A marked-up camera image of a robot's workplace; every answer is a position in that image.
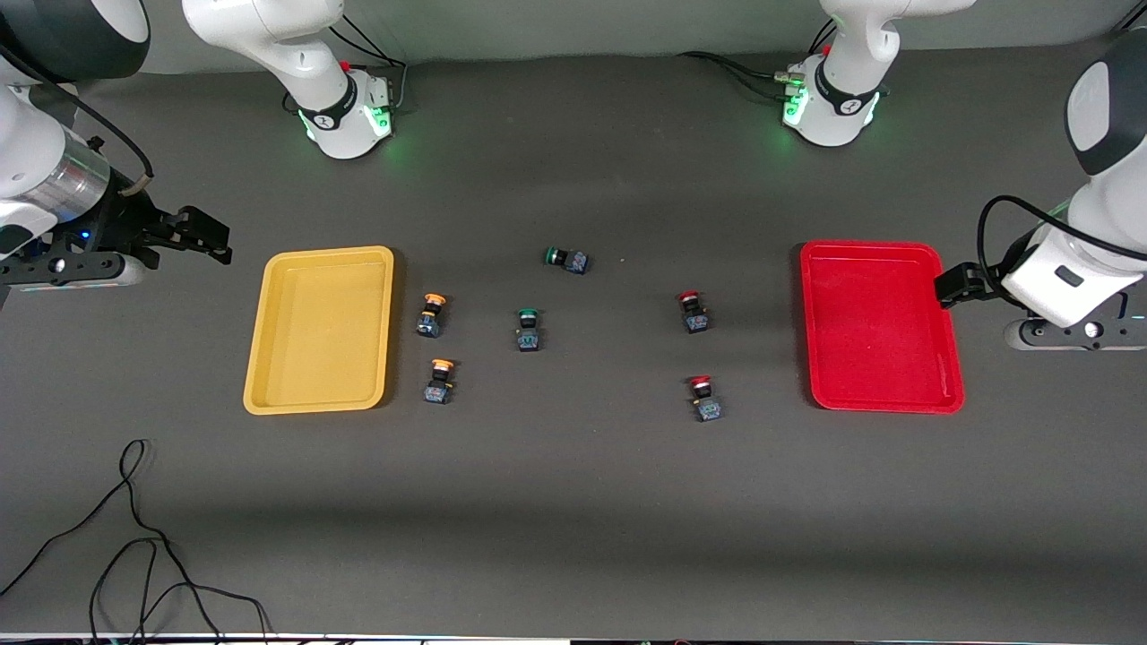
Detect yellow push button switch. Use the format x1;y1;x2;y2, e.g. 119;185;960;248
416;293;449;339
423;358;456;405

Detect red push button switch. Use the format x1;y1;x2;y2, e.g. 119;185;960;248
677;290;711;334
688;375;724;423

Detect red plastic tray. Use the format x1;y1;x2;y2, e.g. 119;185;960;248
799;240;966;416

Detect yellow plastic tray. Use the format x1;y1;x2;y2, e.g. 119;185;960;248
243;245;396;417

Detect dark grey table mat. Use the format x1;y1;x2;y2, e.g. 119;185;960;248
0;31;1147;642

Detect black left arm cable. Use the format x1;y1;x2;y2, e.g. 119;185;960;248
976;194;1090;297

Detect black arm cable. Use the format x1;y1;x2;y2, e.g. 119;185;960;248
0;45;155;196
976;194;1090;297

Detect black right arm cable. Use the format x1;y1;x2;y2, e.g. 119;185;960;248
0;45;155;196

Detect black right base cables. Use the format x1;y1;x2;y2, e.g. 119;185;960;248
283;16;410;117

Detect black base cables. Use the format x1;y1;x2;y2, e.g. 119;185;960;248
283;16;410;117
677;18;839;101

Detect thin black loose cable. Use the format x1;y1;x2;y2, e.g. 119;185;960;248
0;438;225;645
88;537;272;645

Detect black left base cables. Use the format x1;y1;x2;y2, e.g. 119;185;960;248
677;18;839;101

